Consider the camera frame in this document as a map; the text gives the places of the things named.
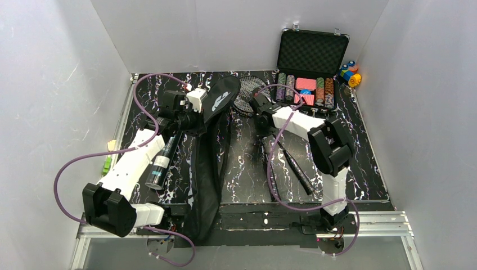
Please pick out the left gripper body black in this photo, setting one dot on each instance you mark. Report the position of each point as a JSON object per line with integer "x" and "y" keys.
{"x": 192, "y": 121}

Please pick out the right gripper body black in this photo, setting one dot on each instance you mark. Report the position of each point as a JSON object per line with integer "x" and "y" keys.
{"x": 257, "y": 105}

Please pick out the black racket bag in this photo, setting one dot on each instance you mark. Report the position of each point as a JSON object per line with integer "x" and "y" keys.
{"x": 207, "y": 177}

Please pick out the black shuttlecock tube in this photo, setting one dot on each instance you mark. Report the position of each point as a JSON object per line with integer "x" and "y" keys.
{"x": 162, "y": 163}

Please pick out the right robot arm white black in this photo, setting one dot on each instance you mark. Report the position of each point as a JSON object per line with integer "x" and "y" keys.
{"x": 330, "y": 146}

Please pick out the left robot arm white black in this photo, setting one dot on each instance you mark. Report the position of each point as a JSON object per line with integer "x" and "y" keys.
{"x": 106, "y": 203}

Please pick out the blue dealer chip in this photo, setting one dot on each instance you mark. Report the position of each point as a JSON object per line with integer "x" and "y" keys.
{"x": 305, "y": 92}

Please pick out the pink card deck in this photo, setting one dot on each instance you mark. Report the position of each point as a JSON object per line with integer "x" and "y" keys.
{"x": 305, "y": 83}

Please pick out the black poker chip case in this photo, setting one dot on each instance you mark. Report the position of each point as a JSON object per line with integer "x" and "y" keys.
{"x": 312, "y": 54}

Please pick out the colourful toy blocks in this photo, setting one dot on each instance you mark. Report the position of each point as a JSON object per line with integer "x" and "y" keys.
{"x": 349, "y": 72}

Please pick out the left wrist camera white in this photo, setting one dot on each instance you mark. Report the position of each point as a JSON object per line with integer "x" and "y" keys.
{"x": 196, "y": 98}

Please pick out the beige block on rail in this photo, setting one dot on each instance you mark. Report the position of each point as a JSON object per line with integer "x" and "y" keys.
{"x": 111, "y": 145}

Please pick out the green clip on rail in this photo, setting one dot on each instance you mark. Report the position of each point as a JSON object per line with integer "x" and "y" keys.
{"x": 106, "y": 165}

